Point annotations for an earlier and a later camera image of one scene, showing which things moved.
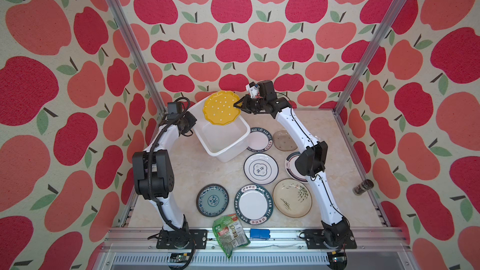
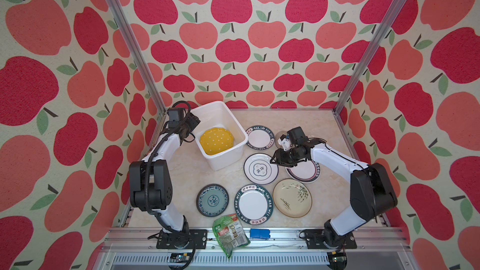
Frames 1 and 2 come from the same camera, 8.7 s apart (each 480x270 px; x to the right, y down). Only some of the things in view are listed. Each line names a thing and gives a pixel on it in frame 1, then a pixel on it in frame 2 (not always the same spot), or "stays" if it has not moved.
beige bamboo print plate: x=292 y=197 stays
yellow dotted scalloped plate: x=219 y=109 to x=214 y=140
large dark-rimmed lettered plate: x=254 y=204 stays
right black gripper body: x=258 y=105 to x=291 y=157
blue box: x=260 y=233 stays
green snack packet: x=229 y=233 stays
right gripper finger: x=244 y=104 to x=279 y=157
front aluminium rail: x=124 y=249 stays
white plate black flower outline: x=260 y=169 stays
